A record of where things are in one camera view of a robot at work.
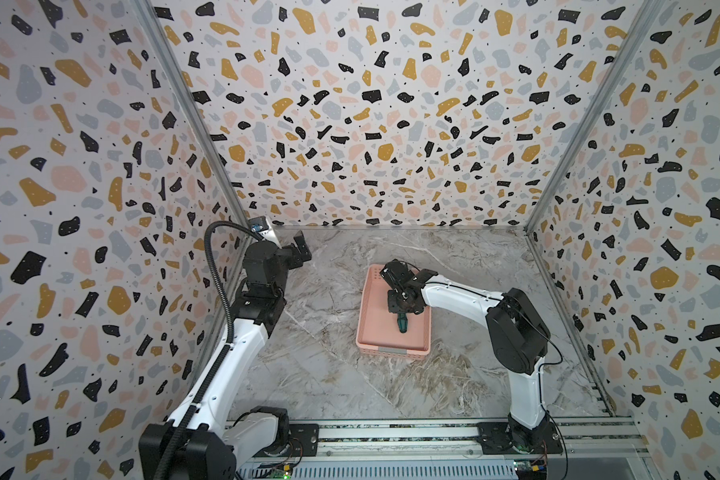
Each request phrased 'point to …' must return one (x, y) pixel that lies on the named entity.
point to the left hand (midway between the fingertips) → (283, 231)
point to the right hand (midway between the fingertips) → (391, 300)
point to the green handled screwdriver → (402, 322)
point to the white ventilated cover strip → (385, 470)
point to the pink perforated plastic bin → (378, 331)
